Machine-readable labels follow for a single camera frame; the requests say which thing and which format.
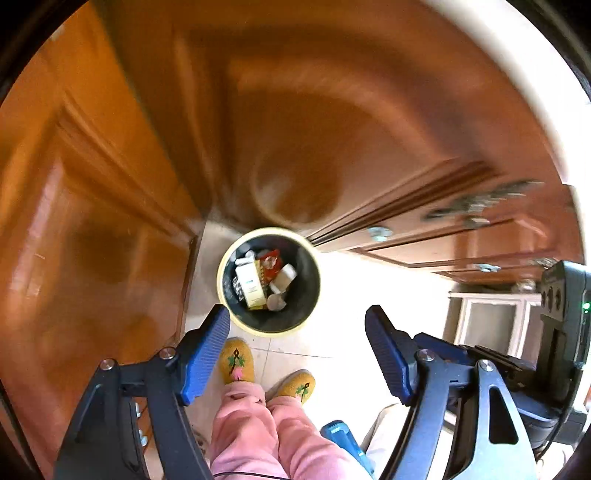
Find pale framed shelf unit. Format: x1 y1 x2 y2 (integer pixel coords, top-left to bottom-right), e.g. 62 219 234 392
443 291 543 358

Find white carton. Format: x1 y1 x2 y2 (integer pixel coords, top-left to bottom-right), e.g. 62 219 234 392
235 261 266 309

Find yellow embroidered slipper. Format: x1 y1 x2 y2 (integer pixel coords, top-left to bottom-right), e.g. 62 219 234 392
265 369 317 404
218 337 256 384

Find pink pants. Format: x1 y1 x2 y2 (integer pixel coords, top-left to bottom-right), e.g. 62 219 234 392
208 381 370 480

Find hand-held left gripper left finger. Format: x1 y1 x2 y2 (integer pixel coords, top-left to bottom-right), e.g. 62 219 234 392
53 304 232 480

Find white cup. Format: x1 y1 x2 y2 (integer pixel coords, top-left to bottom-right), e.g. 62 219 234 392
270 264 297 294

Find round cream-rimmed bin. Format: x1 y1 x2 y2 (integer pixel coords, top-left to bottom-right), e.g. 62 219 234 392
216 227 321 337

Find wooden drawer cabinet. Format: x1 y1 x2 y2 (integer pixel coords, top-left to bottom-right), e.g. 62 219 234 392
318 185 583 284

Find open wooden cabinet door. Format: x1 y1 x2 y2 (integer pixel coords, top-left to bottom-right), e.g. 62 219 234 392
0 46 204 462

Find thin black cable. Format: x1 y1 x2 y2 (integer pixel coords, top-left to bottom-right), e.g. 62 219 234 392
212 471 280 480

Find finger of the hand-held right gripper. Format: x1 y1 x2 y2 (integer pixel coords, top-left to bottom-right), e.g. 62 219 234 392
413 332 536 376

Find blue plastic clip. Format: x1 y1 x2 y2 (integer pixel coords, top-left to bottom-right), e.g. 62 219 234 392
321 420 372 476

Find red snack bag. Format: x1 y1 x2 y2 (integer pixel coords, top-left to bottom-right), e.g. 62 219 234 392
257 249 283 282

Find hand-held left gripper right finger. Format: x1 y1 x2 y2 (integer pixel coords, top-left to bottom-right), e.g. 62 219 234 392
365 305 539 480

